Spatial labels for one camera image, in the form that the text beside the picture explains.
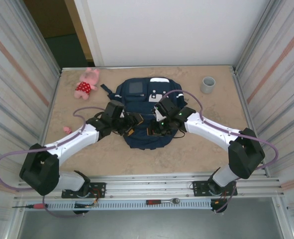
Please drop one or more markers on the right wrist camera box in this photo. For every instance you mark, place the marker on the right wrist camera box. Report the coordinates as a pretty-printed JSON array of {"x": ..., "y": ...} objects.
[{"x": 158, "y": 114}]

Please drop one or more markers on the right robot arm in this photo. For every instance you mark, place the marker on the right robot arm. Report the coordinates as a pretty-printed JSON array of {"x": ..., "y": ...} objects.
[{"x": 206, "y": 124}]

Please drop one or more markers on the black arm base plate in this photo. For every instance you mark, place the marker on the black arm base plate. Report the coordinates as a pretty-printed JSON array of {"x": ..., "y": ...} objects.
[
  {"x": 99, "y": 189},
  {"x": 199, "y": 189}
]

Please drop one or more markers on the small pink pig figure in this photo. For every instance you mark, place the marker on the small pink pig figure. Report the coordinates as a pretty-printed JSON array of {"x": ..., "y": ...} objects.
[{"x": 67, "y": 129}]

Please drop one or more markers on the pink plush pig toy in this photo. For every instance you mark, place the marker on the pink plush pig toy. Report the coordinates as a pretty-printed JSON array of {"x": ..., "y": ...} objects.
[{"x": 85, "y": 84}]

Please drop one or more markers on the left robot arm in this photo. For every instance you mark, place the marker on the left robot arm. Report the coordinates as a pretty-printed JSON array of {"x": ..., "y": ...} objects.
[{"x": 74, "y": 139}]

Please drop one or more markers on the aluminium table rail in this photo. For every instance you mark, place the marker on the aluminium table rail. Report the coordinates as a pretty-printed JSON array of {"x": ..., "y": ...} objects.
[{"x": 149, "y": 185}]

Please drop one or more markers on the grey ceramic cup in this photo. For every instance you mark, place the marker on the grey ceramic cup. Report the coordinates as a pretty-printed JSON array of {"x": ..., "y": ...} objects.
[{"x": 207, "y": 85}]

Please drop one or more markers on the navy blue student backpack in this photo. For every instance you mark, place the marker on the navy blue student backpack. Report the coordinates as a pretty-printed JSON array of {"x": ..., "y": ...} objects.
[{"x": 139, "y": 142}]

